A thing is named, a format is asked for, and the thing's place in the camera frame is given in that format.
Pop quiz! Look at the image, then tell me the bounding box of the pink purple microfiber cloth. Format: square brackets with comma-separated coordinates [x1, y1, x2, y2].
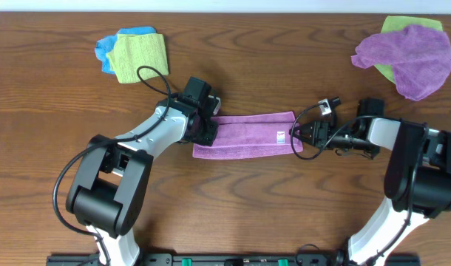
[192, 111, 303, 160]

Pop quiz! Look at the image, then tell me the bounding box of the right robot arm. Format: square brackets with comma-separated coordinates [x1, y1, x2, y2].
[289, 98, 451, 266]

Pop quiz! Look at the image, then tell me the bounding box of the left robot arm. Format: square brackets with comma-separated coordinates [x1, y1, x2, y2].
[65, 77, 220, 265]

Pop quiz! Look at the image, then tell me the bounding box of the folded green cloth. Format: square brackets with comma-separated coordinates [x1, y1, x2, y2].
[106, 33, 169, 83]

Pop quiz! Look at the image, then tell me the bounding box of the dark purple crumpled cloth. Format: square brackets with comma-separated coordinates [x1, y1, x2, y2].
[351, 24, 451, 101]

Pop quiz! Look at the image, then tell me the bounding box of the blue cloth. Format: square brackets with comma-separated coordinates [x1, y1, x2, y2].
[95, 27, 157, 75]

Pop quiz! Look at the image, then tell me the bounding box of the light green cloth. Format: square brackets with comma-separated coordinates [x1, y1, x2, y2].
[375, 16, 443, 83]

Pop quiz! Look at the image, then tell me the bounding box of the right black cable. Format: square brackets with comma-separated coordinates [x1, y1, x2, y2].
[289, 102, 430, 265]

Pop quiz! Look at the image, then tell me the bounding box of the black cable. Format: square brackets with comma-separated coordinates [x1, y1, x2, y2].
[289, 102, 430, 265]
[52, 65, 173, 266]

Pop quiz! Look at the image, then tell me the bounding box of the left black cable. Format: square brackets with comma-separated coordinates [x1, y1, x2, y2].
[52, 65, 173, 266]

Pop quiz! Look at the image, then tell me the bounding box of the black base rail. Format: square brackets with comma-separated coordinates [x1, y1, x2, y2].
[46, 253, 421, 266]

